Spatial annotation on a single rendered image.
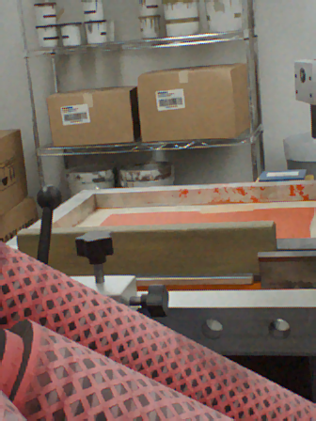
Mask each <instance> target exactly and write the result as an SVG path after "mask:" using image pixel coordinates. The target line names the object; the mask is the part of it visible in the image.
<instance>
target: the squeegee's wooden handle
mask: <svg viewBox="0 0 316 421"><path fill-rule="evenodd" d="M105 231H110V232H111V233H112V237H113V245H114V254H113V255H112V256H106V262H105V263H104V264H103V269H104V276H157V275H209V274H253V280H254V281H261V274H260V262H259V258H258V252H277V234H276V224H275V222H274V221H251V222H225V223H198V224H171V225H144V226H64V227H52V235H51V242H50V251H49V258H48V266H49V267H51V268H54V269H55V270H57V271H59V272H61V273H63V274H65V275H67V276H68V277H91V276H95V273H94V266H93V265H92V264H89V263H88V258H87V257H78V256H77V255H76V247H75V238H76V237H82V236H85V234H86V233H88V232H105ZM39 239H40V227H38V228H22V230H21V231H19V232H18V234H17V237H16V241H17V247H18V250H19V251H21V252H22V253H24V254H26V255H28V256H30V257H32V258H34V259H37V254H38V247H39Z"/></svg>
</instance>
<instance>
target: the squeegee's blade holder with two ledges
mask: <svg viewBox="0 0 316 421"><path fill-rule="evenodd" d="M135 278H136V286H137V287H144V286H149V285H165V286H207V285H252V284H253V281H254V280H253V274H209V275H157V276H136V277H135Z"/></svg>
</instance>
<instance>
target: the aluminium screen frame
mask: <svg viewBox="0 0 316 421"><path fill-rule="evenodd" d="M294 201H316V179H312V180H292V181H272V182H251V183H232V184H213V185H193V186H153V187H134V188H114V189H95V190H83V191H82V192H81V193H79V194H78V195H76V196H74V197H72V198H71V199H69V200H68V201H67V202H65V203H64V204H63V205H62V206H59V207H58V208H56V209H55V210H54V219H53V226H52V227H64V226H76V225H77V224H79V223H80V222H81V221H82V220H84V219H85V217H86V216H89V215H90V214H91V213H92V212H93V211H95V210H96V209H112V208H135V207H157V206H203V205H227V204H249V203H272V202H294ZM40 225H41V219H40V220H39V221H37V222H36V223H35V224H34V225H32V226H30V227H28V228H38V227H40ZM16 237H17V236H16ZM16 237H13V238H12V239H11V240H10V241H9V242H7V243H5V244H6V245H8V246H17V241H16ZM218 353H219V354H220V355H306V356H316V353H311V352H218Z"/></svg>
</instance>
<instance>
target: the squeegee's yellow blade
mask: <svg viewBox="0 0 316 421"><path fill-rule="evenodd" d="M166 288H167V289H212V288H253V289H261V281H253V284H252V285H207V286H166ZM142 289H148V286H144V287H136V290H142Z"/></svg>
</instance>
